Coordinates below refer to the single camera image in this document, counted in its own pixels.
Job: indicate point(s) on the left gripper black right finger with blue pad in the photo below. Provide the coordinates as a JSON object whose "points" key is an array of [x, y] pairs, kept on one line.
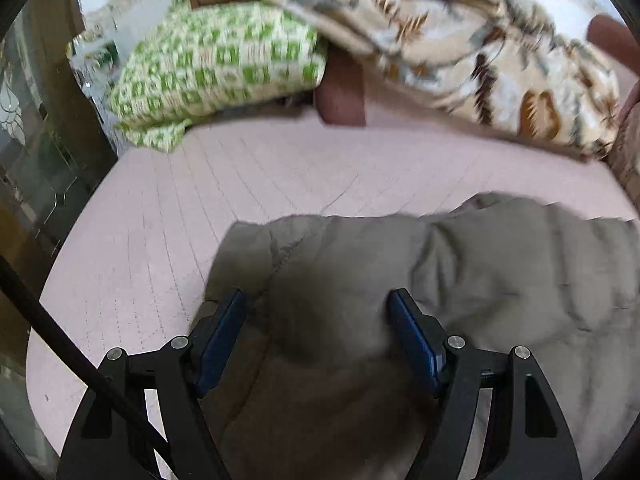
{"points": [[527, 436]]}

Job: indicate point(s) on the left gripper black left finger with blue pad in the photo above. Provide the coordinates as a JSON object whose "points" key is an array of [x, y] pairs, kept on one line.
{"points": [[102, 444]]}

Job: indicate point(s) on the grey-brown quilted hooded coat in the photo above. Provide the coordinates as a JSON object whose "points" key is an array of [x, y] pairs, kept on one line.
{"points": [[328, 378]]}

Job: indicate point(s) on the pink quilted bed mattress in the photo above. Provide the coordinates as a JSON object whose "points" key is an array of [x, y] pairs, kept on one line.
{"points": [[132, 272]]}

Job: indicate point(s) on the striped floral headboard cushion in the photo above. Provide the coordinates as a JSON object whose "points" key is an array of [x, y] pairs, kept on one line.
{"points": [[623, 160]]}

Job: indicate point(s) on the wooden door with stained glass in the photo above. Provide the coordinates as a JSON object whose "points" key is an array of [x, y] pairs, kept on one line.
{"points": [[53, 151]]}

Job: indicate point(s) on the beige leaf-print blanket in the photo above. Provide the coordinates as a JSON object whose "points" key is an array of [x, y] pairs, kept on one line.
{"points": [[498, 63]]}

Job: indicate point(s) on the maroon bolster pillow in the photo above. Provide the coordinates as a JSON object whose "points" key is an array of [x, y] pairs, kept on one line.
{"points": [[339, 98]]}

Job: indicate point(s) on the floral plastic bag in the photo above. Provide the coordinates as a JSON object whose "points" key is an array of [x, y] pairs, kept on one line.
{"points": [[96, 65]]}

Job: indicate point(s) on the green white patterned pillow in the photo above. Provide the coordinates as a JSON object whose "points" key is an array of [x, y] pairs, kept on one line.
{"points": [[198, 62]]}

